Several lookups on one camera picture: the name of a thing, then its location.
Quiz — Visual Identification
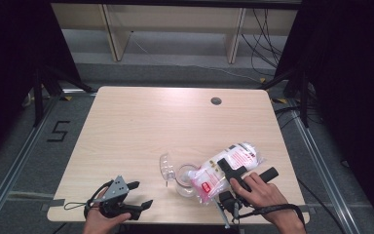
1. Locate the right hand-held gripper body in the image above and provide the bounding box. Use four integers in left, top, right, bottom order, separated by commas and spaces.
213, 167, 280, 229

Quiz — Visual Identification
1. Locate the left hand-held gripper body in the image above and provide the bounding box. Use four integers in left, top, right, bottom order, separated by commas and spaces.
99, 175, 142, 221

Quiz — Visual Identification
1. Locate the red and white sugar bag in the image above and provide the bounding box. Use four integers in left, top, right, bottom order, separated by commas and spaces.
187, 140, 266, 206

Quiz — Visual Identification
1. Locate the clear glass jar with lid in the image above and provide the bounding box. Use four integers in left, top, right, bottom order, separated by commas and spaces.
159, 151, 204, 199

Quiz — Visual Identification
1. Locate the person's right hand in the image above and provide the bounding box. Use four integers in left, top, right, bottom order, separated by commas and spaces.
229, 171, 300, 223

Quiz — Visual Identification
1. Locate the person's left hand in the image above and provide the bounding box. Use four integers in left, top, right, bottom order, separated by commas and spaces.
83, 189, 133, 234

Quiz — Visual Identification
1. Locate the grey floor tape strip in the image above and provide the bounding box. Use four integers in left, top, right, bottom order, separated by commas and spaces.
39, 198, 66, 213

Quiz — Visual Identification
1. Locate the black metal stand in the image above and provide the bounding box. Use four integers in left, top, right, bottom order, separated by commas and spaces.
32, 64, 96, 129
258, 66, 310, 129

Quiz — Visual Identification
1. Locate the black curtain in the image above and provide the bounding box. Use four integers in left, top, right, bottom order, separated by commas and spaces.
272, 0, 374, 233
0, 0, 83, 167

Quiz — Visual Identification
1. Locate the beige wooden shelf unit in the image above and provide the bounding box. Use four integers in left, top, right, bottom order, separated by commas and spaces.
51, 3, 299, 64

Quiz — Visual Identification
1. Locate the black wrist strap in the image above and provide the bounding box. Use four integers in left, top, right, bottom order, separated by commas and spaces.
63, 179, 115, 220
233, 203, 307, 232

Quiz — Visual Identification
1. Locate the black floor cable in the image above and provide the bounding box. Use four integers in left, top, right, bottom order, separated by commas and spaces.
296, 176, 349, 234

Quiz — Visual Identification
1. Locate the aluminium floor rail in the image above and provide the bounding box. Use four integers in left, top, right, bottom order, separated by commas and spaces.
0, 94, 61, 230
290, 110, 355, 234

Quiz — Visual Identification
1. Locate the black cable bundle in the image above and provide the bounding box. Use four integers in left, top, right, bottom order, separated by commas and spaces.
241, 8, 294, 78

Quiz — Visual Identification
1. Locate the black frame bar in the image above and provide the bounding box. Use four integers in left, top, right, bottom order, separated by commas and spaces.
51, 0, 304, 10

